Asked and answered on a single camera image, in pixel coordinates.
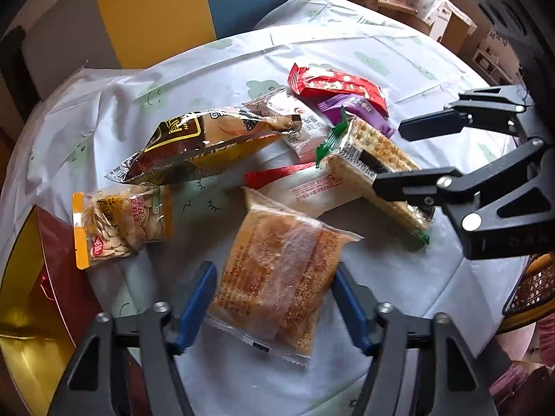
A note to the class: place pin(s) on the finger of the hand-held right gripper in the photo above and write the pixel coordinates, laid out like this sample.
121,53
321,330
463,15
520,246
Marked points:
429,123
407,188

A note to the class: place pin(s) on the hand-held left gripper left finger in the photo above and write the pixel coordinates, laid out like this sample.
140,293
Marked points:
196,307

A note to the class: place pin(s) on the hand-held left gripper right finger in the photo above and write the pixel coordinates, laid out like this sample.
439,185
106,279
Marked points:
350,307

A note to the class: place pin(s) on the cracker packet with green ends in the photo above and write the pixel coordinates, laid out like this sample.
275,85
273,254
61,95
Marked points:
373,151

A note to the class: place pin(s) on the clear orange cake packet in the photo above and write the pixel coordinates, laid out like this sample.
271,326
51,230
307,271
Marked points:
269,277

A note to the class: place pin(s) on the white red-ended snack packet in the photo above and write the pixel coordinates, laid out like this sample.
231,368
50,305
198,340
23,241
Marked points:
312,186

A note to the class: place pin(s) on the long red snack packet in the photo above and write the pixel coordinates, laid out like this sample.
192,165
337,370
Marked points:
338,84

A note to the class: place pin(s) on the pumpkin seed packet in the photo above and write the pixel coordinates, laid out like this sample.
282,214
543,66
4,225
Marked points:
121,225

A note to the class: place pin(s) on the brown gold snack bag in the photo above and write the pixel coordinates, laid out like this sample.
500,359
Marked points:
195,147

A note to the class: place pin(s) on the gold tin box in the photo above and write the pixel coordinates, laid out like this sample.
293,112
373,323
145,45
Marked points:
26,312

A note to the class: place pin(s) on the wicker chair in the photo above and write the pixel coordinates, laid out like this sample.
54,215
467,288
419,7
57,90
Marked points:
531,290

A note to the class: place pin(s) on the purple candy packet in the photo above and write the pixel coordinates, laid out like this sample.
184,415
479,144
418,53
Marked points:
355,106

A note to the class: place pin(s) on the white printed tablecloth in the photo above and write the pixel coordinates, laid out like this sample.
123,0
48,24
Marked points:
390,43

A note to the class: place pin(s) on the cardboard box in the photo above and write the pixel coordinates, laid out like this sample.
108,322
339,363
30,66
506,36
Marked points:
459,30

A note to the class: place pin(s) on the clear brown snack packet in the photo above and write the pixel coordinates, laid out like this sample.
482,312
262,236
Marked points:
286,110

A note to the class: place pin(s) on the pink cloth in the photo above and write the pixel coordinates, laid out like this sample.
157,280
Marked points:
524,381

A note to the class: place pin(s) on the grey yellow blue chair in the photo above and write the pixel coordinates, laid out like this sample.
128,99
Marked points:
151,8

